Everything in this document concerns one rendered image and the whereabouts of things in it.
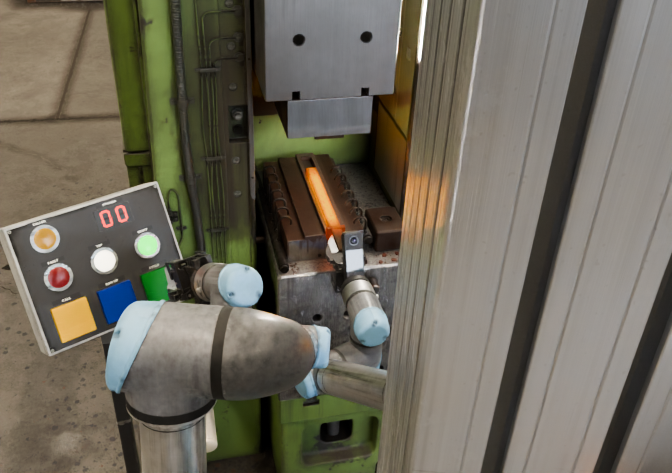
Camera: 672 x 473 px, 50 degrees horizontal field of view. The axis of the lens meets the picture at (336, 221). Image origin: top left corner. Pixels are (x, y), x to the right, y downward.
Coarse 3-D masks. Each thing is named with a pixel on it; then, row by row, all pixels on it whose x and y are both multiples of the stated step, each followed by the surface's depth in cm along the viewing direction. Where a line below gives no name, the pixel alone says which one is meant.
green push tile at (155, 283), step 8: (152, 272) 162; (160, 272) 163; (144, 280) 161; (152, 280) 162; (160, 280) 163; (144, 288) 162; (152, 288) 162; (160, 288) 163; (152, 296) 162; (160, 296) 163
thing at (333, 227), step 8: (312, 168) 211; (312, 176) 207; (312, 184) 203; (320, 184) 203; (320, 192) 200; (320, 200) 196; (328, 200) 196; (320, 208) 195; (328, 208) 193; (328, 216) 190; (336, 216) 190; (328, 224) 187; (336, 224) 187; (328, 232) 184; (336, 232) 183; (336, 240) 180
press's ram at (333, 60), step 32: (256, 0) 161; (288, 0) 151; (320, 0) 153; (352, 0) 154; (384, 0) 156; (256, 32) 166; (288, 32) 155; (320, 32) 156; (352, 32) 158; (384, 32) 160; (256, 64) 172; (288, 64) 159; (320, 64) 160; (352, 64) 162; (384, 64) 164; (288, 96) 163; (320, 96) 165; (352, 96) 167
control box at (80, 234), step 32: (128, 192) 161; (160, 192) 165; (32, 224) 149; (64, 224) 153; (96, 224) 156; (128, 224) 160; (160, 224) 164; (32, 256) 149; (64, 256) 153; (128, 256) 160; (160, 256) 164; (32, 288) 149; (64, 288) 152; (96, 288) 156; (32, 320) 153; (96, 320) 156
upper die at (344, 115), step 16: (368, 96) 168; (288, 112) 165; (304, 112) 166; (320, 112) 167; (336, 112) 168; (352, 112) 169; (368, 112) 170; (288, 128) 167; (304, 128) 168; (320, 128) 169; (336, 128) 170; (352, 128) 171; (368, 128) 172
